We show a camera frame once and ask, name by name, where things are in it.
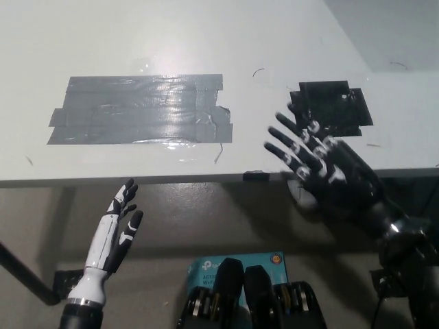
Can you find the teal router box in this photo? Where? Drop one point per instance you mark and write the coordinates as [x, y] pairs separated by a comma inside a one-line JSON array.
[[205, 269]]

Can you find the white round object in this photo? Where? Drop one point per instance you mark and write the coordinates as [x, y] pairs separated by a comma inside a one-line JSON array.
[[298, 193]]

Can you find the small black tape piece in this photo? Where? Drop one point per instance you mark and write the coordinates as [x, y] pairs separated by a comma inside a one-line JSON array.
[[256, 175]]

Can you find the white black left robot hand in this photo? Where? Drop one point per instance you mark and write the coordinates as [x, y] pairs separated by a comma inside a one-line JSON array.
[[103, 246]]

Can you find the grey duct tape patch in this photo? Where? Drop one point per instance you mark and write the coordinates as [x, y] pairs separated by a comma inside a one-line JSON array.
[[137, 109]]

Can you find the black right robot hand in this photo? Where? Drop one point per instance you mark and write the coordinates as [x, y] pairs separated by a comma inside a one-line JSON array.
[[346, 185]]

